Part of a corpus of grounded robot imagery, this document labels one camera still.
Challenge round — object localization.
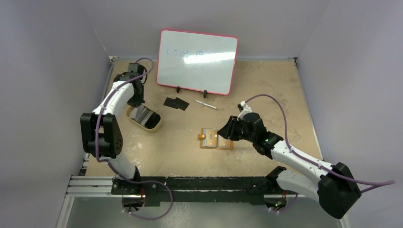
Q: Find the yellow gold credit card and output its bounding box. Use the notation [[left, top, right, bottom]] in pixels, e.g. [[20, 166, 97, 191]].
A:
[[218, 137, 231, 148]]

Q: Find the yellow leather card holder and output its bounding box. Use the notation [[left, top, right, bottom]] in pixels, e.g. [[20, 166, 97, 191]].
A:
[[197, 128, 234, 151]]

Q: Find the beige oval plastic tray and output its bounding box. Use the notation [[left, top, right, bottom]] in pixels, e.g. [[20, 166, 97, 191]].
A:
[[125, 104, 162, 133]]

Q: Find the black credit card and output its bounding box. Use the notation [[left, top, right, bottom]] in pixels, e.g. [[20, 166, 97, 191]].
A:
[[174, 97, 189, 111], [163, 97, 180, 109]]

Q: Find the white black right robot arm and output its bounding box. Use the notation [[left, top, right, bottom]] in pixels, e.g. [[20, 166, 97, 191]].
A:
[[217, 113, 362, 219]]

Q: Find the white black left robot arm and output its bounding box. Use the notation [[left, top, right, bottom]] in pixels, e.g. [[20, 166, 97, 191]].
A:
[[80, 62, 147, 194]]

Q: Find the white marker pen green cap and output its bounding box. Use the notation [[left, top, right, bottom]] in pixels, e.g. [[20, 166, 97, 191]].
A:
[[195, 100, 218, 110]]

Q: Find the pink framed whiteboard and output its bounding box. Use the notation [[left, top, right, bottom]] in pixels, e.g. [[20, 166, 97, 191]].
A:
[[156, 29, 238, 95]]

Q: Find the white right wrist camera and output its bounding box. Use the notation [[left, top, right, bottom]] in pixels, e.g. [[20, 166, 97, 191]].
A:
[[238, 101, 253, 120]]

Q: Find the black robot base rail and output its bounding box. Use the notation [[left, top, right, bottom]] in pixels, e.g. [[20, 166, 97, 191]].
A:
[[111, 176, 295, 209]]

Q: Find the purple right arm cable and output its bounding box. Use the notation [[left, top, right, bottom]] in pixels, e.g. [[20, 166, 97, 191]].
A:
[[239, 94, 396, 215]]

